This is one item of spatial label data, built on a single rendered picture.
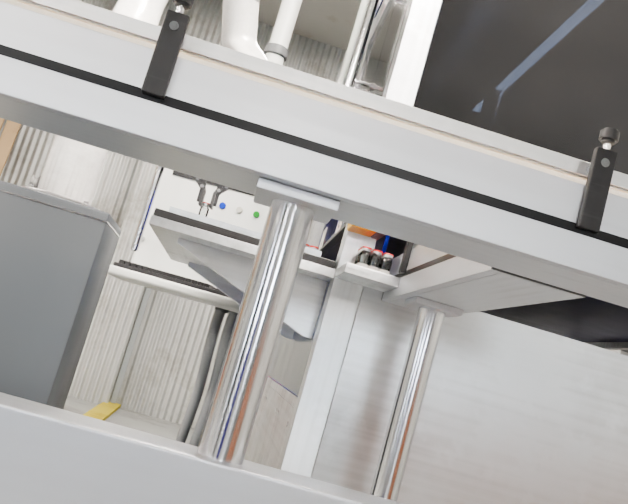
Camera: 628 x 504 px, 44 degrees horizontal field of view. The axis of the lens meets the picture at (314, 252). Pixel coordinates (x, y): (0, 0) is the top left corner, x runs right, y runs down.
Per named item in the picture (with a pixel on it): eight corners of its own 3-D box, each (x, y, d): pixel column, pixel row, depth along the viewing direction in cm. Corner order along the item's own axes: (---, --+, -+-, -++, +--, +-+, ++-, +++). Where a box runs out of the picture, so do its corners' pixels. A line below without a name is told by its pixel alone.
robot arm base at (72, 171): (8, 183, 163) (37, 101, 166) (28, 199, 182) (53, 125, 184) (97, 210, 165) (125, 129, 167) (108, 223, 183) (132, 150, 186)
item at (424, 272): (374, 298, 164) (393, 227, 166) (444, 319, 165) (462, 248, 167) (479, 265, 96) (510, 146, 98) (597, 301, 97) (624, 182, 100)
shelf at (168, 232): (326, 305, 234) (328, 299, 235) (369, 289, 165) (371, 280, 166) (170, 259, 231) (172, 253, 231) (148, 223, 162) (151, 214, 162)
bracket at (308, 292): (310, 338, 174) (326, 282, 176) (311, 338, 171) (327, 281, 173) (161, 295, 172) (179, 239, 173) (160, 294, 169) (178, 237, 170)
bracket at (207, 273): (291, 340, 223) (303, 296, 225) (292, 339, 220) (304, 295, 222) (175, 306, 221) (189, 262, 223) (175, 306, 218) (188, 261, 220)
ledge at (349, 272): (398, 296, 164) (400, 287, 164) (413, 292, 151) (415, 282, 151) (334, 277, 163) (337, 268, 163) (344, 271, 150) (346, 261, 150)
